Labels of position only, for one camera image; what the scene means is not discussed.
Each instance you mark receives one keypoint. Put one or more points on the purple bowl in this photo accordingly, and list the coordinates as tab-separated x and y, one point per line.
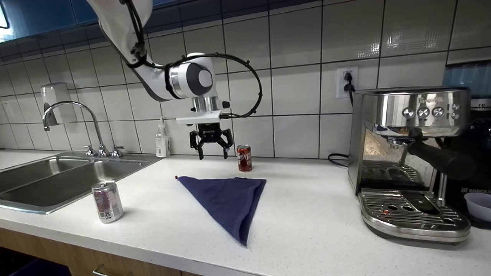
480	205

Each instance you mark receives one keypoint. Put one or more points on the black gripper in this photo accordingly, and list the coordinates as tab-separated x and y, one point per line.
211	134

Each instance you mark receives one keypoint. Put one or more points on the blue overhead cabinet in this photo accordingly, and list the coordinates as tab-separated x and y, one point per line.
32	16

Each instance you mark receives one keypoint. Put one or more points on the chrome sink faucet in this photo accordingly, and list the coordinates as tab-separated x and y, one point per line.
70	104

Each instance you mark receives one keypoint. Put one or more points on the stainless steel sink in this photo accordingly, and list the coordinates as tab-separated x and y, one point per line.
47	185

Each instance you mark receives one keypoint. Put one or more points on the clear soap pump bottle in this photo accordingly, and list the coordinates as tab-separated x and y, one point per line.
162	143

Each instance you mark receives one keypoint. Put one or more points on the blue cloth towel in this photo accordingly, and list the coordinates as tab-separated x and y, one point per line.
231	205

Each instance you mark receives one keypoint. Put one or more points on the white wall outlet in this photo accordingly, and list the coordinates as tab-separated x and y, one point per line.
348	82

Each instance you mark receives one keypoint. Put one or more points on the black countertop appliance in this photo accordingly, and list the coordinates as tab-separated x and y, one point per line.
481	128

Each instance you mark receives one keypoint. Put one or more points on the translucent wall dispenser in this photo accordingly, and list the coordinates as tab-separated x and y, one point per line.
55	97

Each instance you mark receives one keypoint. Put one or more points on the stainless espresso machine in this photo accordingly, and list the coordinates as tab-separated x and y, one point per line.
404	133

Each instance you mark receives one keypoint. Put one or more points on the blue box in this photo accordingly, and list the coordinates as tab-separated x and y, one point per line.
469	79

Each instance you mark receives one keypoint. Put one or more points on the wooden base cabinet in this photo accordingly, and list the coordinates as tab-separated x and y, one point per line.
62	251

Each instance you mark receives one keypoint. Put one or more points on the silver Diet Coke can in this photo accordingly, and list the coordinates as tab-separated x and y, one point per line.
108	202

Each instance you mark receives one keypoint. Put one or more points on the black power plug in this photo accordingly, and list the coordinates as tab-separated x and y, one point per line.
351	85

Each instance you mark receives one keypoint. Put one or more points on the red Dr Pepper can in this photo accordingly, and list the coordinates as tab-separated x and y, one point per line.
245	159

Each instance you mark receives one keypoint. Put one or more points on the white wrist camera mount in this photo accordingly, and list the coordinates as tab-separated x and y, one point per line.
205	119

